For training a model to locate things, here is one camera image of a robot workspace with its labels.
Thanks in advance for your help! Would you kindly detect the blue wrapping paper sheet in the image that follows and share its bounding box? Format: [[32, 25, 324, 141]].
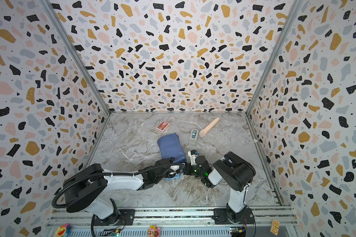
[[157, 133, 187, 164]]

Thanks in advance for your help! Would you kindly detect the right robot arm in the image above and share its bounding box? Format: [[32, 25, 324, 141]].
[[185, 150, 256, 225]]

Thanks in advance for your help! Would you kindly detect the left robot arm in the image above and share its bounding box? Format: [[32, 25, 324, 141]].
[[52, 158, 185, 220]]

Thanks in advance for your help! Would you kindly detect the red playing card box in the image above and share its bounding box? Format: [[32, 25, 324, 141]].
[[156, 121, 170, 132]]

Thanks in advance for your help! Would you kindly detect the beige microphone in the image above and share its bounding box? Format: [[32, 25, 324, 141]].
[[199, 117, 220, 137]]

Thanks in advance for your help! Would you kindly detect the grey tape dispenser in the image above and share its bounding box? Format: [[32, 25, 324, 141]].
[[188, 128, 199, 146]]

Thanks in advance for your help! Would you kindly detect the pink yellow figure toy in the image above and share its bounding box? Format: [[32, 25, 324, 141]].
[[147, 225, 161, 237]]

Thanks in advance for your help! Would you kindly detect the wooden letter block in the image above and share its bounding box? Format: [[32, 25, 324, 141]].
[[270, 219, 280, 236]]

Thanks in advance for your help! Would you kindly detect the colourful smiley toy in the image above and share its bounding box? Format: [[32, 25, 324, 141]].
[[54, 223, 71, 237]]

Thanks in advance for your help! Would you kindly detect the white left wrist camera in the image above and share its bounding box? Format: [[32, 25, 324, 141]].
[[168, 166, 181, 176]]

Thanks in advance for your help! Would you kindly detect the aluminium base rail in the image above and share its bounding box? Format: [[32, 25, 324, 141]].
[[43, 206, 302, 237]]

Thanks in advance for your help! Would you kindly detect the aluminium right corner post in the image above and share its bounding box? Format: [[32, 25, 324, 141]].
[[246, 0, 303, 117]]

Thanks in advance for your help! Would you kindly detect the aluminium corner post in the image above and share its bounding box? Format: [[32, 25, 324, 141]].
[[246, 0, 303, 117], [39, 0, 111, 116]]

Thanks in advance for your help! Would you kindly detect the aluminium left corner post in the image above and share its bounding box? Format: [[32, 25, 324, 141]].
[[39, 0, 111, 116]]

